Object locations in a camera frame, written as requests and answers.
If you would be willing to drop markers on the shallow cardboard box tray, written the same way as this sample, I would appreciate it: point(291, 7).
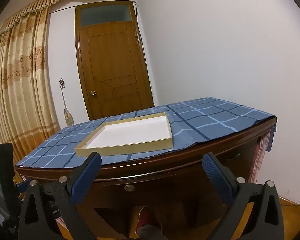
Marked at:
point(135, 132)

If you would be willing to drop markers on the dark wooden desk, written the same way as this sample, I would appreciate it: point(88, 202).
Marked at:
point(165, 171)

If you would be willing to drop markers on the pink hanging cloth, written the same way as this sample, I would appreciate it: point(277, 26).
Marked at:
point(260, 155)

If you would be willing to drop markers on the brown wooden door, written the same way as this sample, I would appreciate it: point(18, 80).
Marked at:
point(110, 62)

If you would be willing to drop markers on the red shoe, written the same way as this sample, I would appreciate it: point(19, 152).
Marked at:
point(145, 217)

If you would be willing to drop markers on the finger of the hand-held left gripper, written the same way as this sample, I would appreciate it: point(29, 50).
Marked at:
point(22, 186)

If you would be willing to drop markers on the curtain tieback with tassel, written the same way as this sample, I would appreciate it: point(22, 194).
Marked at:
point(67, 115)

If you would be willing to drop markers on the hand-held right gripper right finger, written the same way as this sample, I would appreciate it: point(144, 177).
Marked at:
point(217, 180)

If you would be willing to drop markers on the brass door knob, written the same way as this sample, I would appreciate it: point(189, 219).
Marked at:
point(93, 93)

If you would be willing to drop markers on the person's grey trousers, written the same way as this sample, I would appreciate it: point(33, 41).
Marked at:
point(151, 233)

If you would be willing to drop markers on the beige patterned curtain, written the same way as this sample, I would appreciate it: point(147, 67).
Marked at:
point(15, 80)

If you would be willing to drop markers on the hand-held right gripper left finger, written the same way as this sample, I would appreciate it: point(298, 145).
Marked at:
point(86, 177)

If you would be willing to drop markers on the blue checked tablecloth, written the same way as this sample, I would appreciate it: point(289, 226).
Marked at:
point(215, 120)

